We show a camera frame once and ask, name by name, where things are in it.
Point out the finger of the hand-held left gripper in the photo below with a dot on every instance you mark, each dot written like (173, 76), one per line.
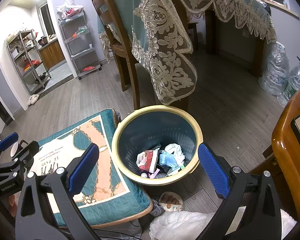
(28, 151)
(7, 140)

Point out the teal lace tablecloth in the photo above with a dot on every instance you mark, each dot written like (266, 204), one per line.
(165, 42)

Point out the wooden kitchen cabinet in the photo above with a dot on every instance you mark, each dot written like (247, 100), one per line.
(52, 55)

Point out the blue bin with yellow rim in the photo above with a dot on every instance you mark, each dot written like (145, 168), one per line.
(150, 130)

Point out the red packet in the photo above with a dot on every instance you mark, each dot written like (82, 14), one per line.
(88, 68)

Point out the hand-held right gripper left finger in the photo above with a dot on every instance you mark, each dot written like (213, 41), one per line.
(83, 170)

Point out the black mug with gold print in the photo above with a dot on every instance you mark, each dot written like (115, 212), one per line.
(14, 148)

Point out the white plastic bag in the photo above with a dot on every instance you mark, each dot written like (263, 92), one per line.
(70, 11)

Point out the person's foot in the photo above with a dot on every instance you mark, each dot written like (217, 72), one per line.
(172, 198)

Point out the white fluffy robe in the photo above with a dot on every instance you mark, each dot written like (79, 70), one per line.
(185, 225)

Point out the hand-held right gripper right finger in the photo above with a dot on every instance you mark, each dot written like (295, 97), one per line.
(212, 170)

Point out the teal and orange rug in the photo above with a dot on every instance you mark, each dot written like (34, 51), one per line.
(110, 180)

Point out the blue face mask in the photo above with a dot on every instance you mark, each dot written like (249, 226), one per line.
(165, 158)

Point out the red white wrapper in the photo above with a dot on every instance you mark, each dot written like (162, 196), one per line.
(148, 158)

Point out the white fluffy slipper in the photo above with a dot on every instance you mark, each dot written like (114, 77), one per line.
(33, 99)

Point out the grey trolley cart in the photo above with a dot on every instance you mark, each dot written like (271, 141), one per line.
(82, 52)

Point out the metal shelf rack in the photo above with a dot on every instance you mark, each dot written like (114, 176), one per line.
(41, 55)

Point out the glossy wooden chair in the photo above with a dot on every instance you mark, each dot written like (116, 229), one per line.
(285, 142)

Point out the white wall socket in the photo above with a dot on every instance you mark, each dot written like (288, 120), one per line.
(245, 33)

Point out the wooden dining table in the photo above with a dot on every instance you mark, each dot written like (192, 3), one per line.
(258, 60)

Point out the brown wooden chair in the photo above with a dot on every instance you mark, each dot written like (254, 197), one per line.
(135, 85)

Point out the beige sandal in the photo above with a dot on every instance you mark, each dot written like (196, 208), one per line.
(171, 208)

